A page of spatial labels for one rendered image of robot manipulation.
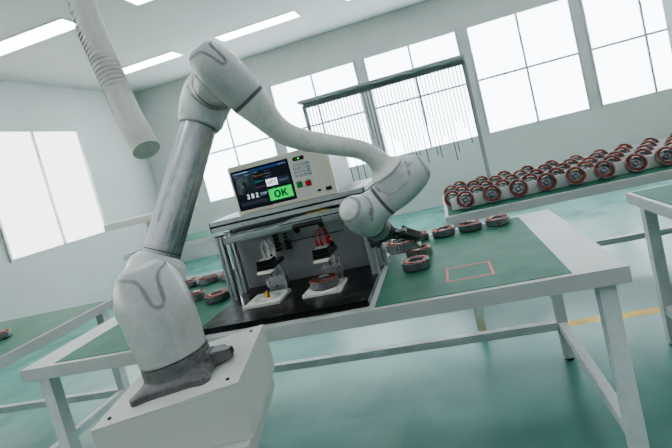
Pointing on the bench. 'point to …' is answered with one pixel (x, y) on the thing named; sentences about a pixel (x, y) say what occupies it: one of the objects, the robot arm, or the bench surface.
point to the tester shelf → (290, 208)
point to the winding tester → (321, 176)
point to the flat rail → (251, 235)
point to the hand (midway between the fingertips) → (401, 244)
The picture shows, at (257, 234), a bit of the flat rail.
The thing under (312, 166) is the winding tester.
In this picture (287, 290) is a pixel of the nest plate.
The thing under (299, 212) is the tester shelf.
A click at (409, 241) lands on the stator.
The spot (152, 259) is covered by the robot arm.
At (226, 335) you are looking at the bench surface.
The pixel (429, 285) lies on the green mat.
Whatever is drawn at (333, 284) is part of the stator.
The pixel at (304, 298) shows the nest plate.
